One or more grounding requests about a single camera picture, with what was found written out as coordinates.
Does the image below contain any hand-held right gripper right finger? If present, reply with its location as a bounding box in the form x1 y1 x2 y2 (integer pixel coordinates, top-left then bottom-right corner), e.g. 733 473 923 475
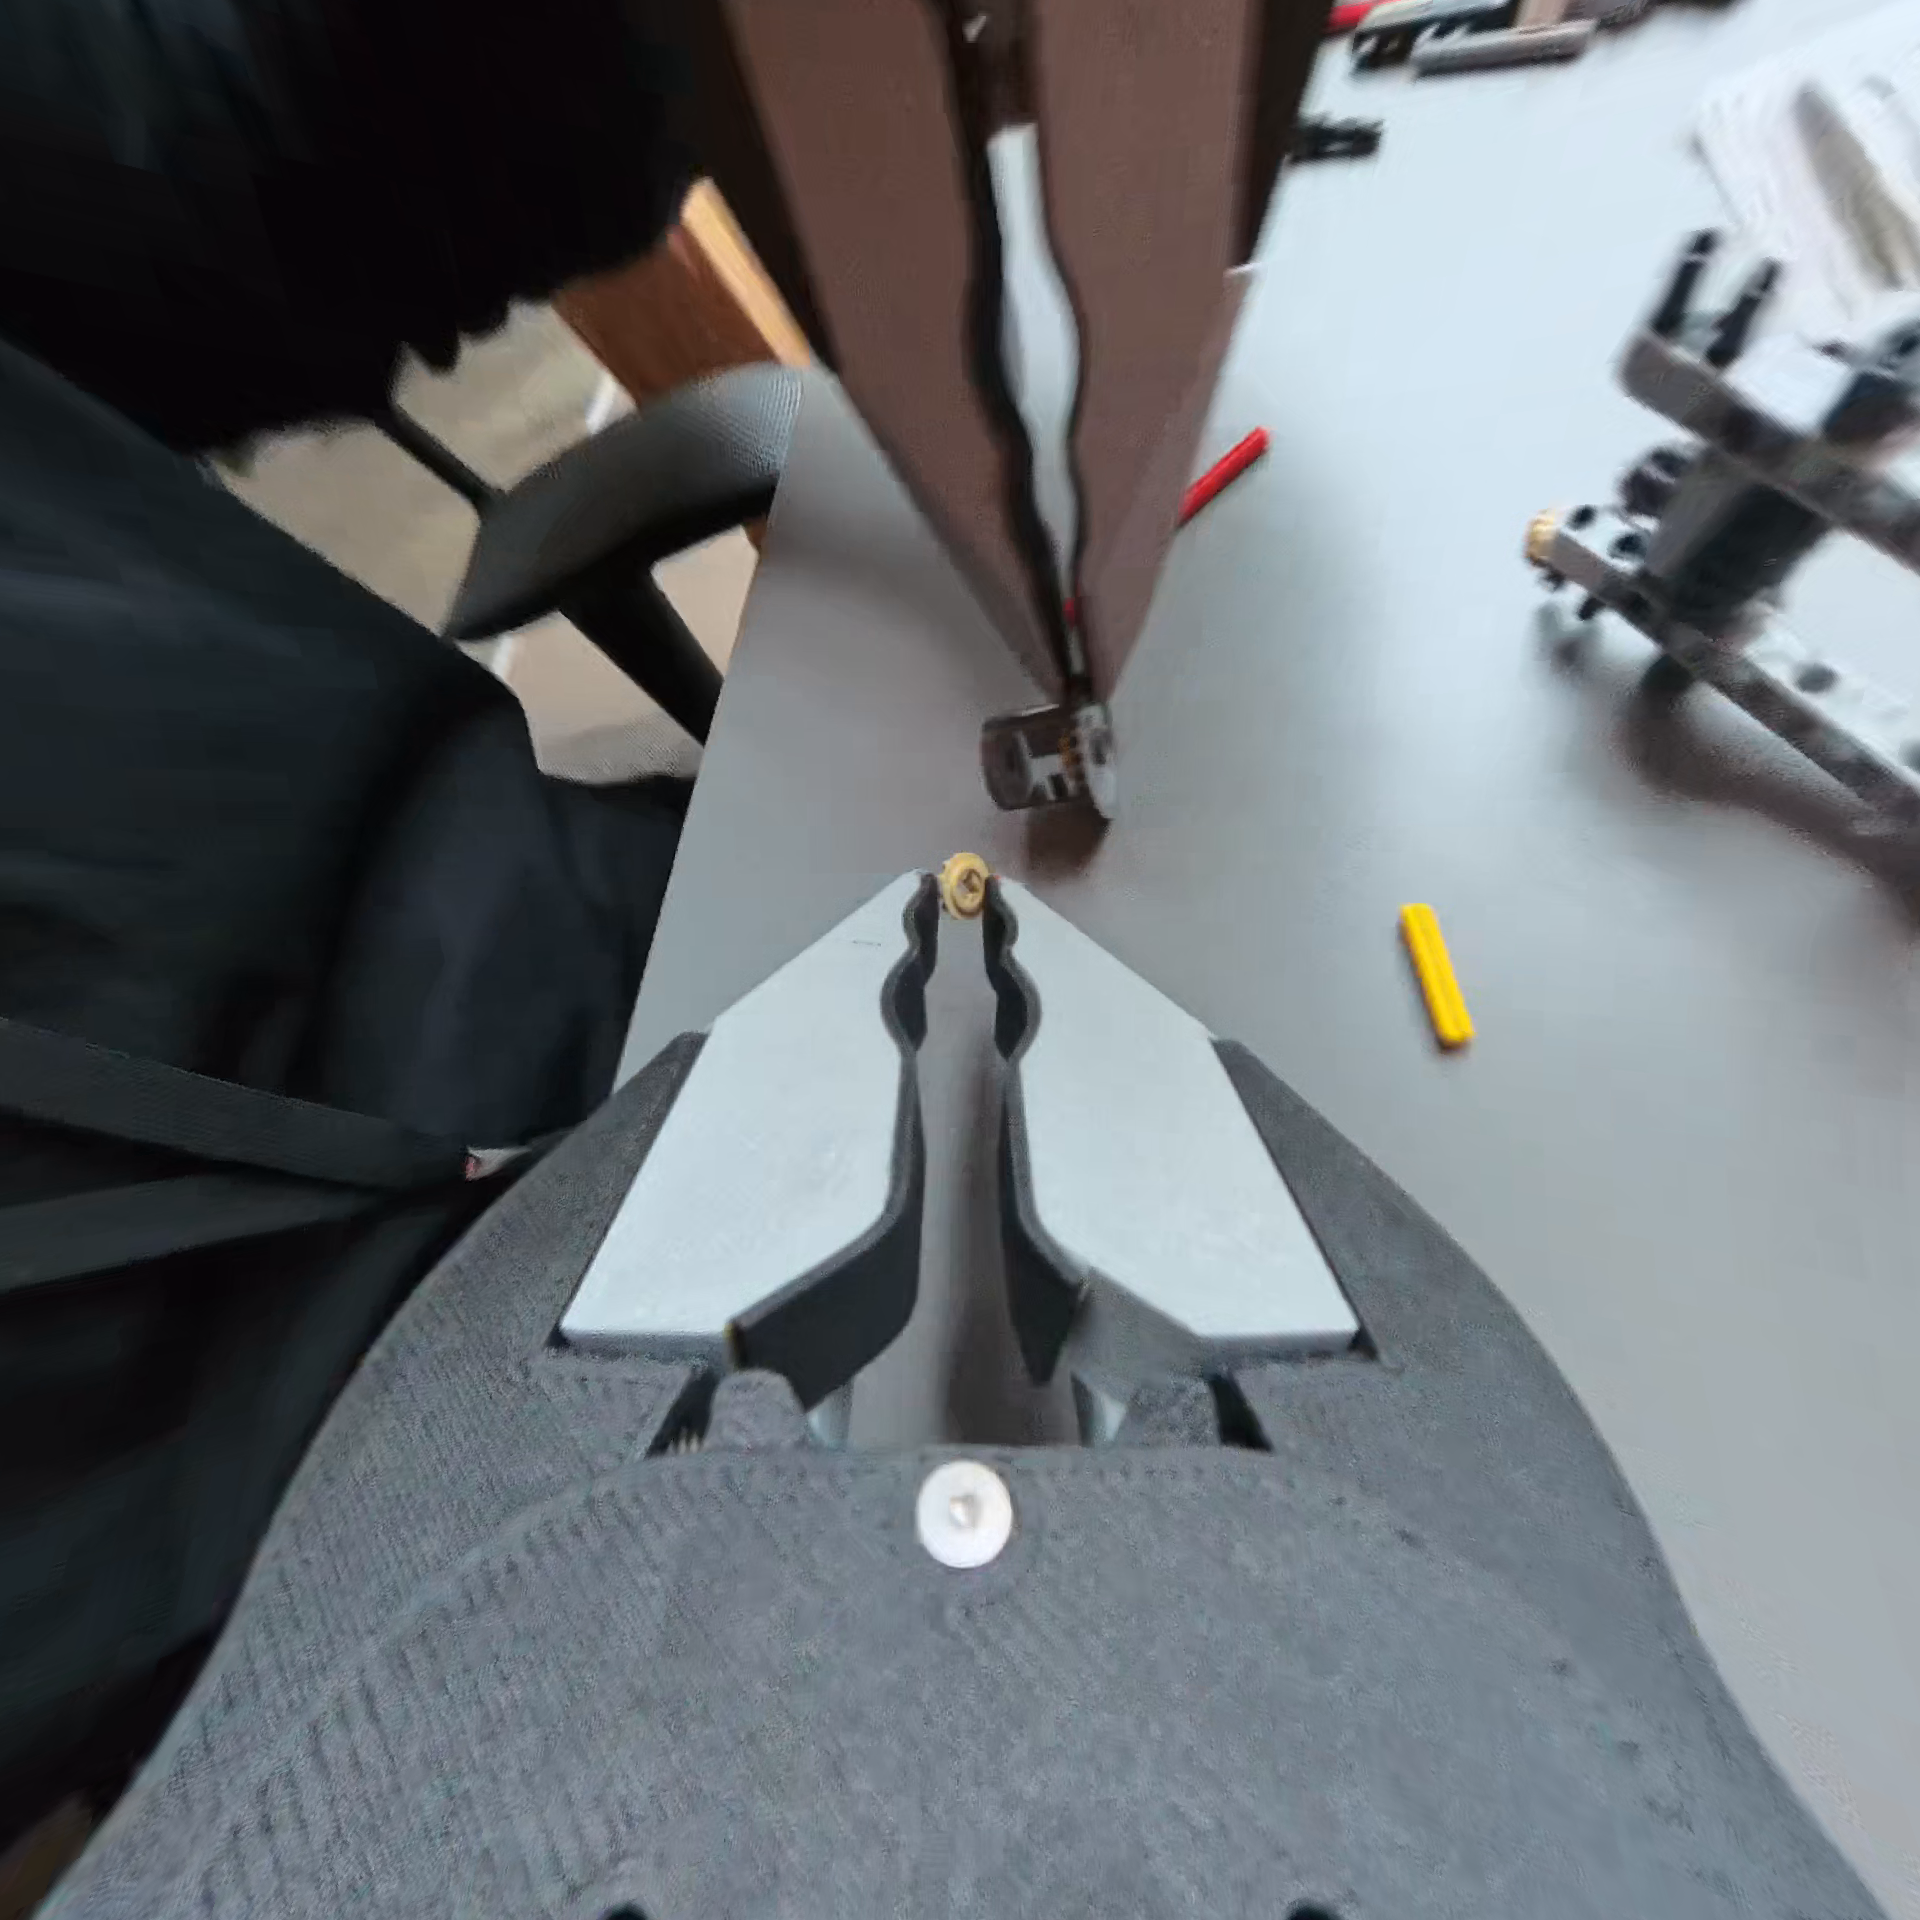
979 877 1362 1444

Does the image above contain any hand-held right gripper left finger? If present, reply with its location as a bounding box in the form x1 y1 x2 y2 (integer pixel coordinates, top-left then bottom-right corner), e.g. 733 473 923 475
555 871 947 1414

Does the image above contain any red lego axle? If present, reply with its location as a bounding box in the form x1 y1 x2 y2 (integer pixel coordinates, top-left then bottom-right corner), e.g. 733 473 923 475
1059 425 1274 632

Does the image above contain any lego instruction booklet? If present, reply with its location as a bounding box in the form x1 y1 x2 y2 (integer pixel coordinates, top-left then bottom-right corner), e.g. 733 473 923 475
1692 11 1920 309

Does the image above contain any pile of loose lego pieces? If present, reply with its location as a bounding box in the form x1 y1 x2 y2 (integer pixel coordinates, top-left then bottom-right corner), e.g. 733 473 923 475
1318 0 1660 77

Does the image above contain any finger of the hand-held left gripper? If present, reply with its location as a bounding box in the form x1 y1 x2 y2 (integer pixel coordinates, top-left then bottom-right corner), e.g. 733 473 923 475
721 0 1078 700
1026 0 1337 723

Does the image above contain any yellow lego axle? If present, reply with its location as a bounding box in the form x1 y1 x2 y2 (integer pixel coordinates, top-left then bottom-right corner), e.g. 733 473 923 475
1397 900 1478 1048

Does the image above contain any brown wooden cabinet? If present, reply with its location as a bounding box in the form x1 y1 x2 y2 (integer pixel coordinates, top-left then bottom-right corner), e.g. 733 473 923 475
552 176 818 408

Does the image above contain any grey lego frame assembly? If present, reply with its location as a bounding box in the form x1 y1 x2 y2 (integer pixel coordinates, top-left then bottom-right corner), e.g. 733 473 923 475
1524 224 1920 846

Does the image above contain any black lanyard strap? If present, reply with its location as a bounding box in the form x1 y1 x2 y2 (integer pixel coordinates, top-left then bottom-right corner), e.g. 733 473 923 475
0 1017 534 1295

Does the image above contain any black office chair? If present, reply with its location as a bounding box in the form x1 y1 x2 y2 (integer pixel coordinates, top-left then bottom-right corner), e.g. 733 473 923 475
368 363 806 748

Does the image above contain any person's left forearm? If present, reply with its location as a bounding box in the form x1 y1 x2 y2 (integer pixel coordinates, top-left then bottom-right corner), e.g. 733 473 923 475
0 0 729 453

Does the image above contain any grey lego differential gear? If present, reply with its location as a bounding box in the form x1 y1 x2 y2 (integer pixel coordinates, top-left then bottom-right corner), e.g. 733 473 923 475
980 700 1117 823

